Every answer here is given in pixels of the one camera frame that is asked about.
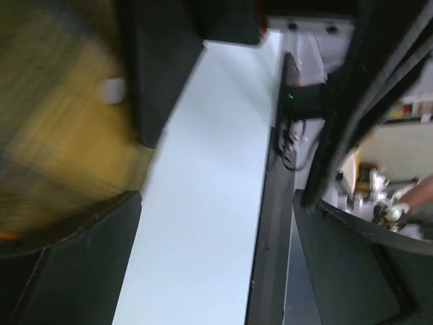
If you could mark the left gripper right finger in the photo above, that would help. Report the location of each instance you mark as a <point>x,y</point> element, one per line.
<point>362,273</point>

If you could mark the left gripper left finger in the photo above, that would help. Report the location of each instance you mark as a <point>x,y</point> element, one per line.
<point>72,272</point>

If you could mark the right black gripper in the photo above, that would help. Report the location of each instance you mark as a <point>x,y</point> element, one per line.
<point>161,43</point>

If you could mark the yellow plaid long sleeve shirt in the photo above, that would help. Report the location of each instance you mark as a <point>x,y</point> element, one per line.
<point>67,139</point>

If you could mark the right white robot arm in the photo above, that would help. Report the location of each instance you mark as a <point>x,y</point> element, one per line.
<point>346,62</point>

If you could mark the person's forearm in background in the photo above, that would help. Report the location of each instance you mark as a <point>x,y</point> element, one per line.
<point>419,195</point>

